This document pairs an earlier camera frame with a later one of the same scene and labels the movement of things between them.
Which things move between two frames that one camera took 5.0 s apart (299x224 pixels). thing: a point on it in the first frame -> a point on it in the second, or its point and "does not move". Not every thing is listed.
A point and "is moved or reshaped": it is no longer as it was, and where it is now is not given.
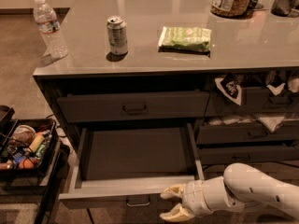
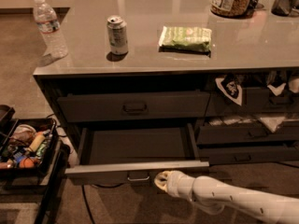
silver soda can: x=118 y=35 does not move
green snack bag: x=185 y=39 does not move
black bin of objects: x=29 y=147 does not move
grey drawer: x=246 y=133 does not move
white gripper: x=195 y=196 -> x=175 y=181
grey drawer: x=130 y=166 is moved or reshaped
